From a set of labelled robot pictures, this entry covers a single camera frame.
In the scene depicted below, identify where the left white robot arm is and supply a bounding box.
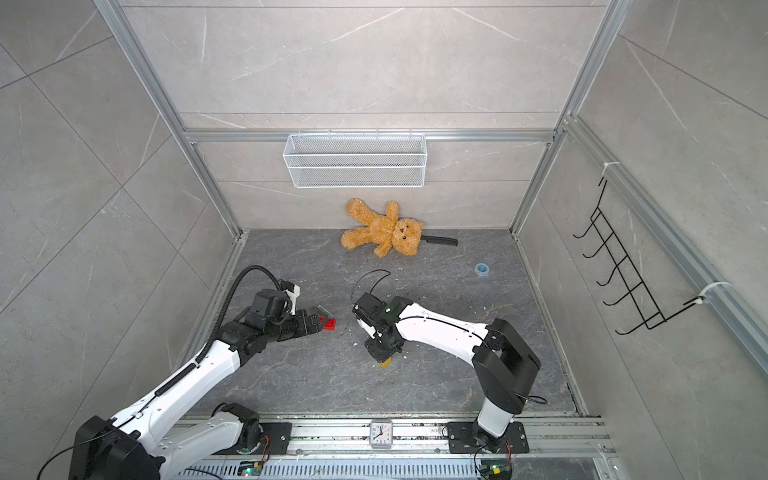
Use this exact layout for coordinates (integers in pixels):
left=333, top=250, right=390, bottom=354
left=68, top=307, right=331, bottom=479

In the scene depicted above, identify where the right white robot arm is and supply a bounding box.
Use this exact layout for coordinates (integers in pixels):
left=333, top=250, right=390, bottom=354
left=353, top=293, right=541, bottom=440

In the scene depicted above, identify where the brown teddy bear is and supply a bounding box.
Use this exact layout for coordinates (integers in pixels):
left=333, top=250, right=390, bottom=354
left=341, top=198, right=423, bottom=258

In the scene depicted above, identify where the black comb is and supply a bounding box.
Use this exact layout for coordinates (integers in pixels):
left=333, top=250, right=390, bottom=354
left=421, top=235, right=459, bottom=246

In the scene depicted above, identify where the blue tape roll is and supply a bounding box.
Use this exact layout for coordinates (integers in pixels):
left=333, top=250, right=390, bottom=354
left=475, top=263, right=490, bottom=277

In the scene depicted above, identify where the small white clock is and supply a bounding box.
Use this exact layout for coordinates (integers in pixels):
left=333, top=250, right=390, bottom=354
left=369, top=419, right=394, bottom=450

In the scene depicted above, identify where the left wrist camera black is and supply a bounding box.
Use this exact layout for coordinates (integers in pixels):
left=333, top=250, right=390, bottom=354
left=249, top=281, right=301, bottom=324

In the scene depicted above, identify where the thin black camera cable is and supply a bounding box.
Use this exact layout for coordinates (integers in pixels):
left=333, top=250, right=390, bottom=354
left=349, top=268, right=392, bottom=301

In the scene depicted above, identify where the black corrugated cable hose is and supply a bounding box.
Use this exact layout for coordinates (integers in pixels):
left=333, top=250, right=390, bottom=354
left=194, top=265, right=283, bottom=364

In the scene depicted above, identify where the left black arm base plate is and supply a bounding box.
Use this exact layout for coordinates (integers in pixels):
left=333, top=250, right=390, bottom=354
left=256, top=422, right=293, bottom=456

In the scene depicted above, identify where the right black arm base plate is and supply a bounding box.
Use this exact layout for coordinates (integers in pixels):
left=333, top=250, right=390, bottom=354
left=444, top=422, right=530, bottom=454

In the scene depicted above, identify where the white wire mesh basket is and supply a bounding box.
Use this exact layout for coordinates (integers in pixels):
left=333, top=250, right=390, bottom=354
left=283, top=132, right=428, bottom=189

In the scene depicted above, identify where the black wire hook rack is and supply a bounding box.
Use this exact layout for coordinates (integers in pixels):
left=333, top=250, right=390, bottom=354
left=572, top=178, right=706, bottom=337

